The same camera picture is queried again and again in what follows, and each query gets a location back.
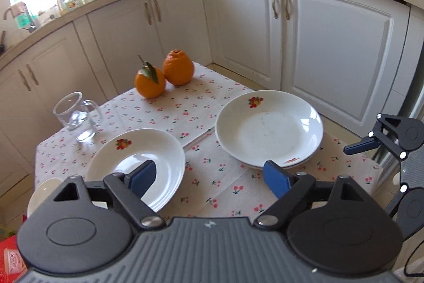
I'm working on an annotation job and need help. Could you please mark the white bowl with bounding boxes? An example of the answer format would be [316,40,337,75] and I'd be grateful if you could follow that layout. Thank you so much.
[26,177,63,218]

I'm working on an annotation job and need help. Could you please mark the bumpy orange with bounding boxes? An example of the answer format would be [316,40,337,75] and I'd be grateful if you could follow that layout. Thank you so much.
[162,50,195,86]

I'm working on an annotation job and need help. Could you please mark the cherry print tablecloth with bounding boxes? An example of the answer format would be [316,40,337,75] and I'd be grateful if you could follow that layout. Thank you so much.
[35,65,382,218]

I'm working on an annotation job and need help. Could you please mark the white plate with fruit print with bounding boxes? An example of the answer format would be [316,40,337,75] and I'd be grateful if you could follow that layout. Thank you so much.
[86,129,186,212]

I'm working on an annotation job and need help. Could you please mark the faucet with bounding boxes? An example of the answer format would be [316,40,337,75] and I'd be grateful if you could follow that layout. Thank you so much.
[4,1,37,33]

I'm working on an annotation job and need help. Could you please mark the clear glass mug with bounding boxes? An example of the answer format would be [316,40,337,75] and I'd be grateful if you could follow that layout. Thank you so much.
[53,91,103,143]

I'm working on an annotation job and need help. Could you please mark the red milk tea box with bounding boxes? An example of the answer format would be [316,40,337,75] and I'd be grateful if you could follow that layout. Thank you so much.
[0,235,27,283]

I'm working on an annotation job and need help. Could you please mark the white kitchen cabinets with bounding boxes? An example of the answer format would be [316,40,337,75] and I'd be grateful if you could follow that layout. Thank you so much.
[1,0,423,171]

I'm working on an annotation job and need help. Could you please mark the white plate on stack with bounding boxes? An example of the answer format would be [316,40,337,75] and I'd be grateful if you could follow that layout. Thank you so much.
[215,90,323,156]

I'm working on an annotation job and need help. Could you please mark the orange with leaf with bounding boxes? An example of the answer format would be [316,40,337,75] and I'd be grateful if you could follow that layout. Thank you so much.
[134,55,166,98]

